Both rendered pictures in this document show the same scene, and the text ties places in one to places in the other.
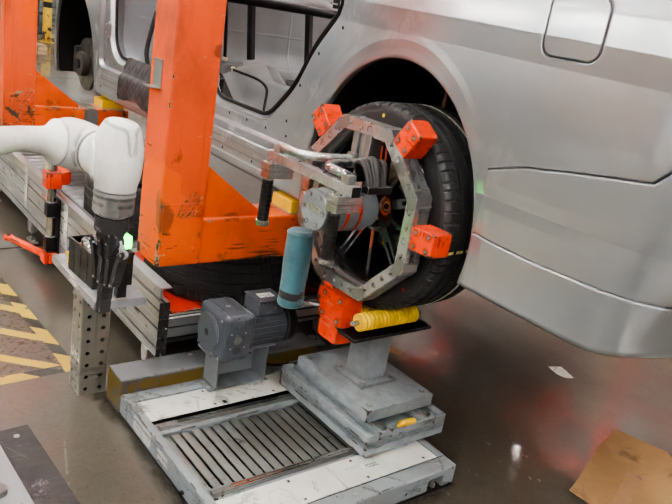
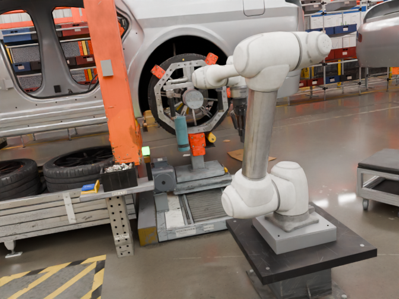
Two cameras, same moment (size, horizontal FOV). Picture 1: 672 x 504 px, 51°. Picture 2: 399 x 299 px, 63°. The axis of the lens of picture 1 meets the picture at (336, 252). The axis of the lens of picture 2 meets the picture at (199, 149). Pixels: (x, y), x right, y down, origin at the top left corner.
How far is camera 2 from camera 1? 2.20 m
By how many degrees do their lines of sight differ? 54
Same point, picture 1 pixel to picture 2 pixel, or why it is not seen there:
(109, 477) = (208, 246)
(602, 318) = (291, 84)
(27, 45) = not seen: outside the picture
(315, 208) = (196, 98)
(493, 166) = not seen: hidden behind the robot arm
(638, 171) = not seen: hidden behind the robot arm
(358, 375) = (201, 167)
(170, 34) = (113, 44)
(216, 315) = (165, 171)
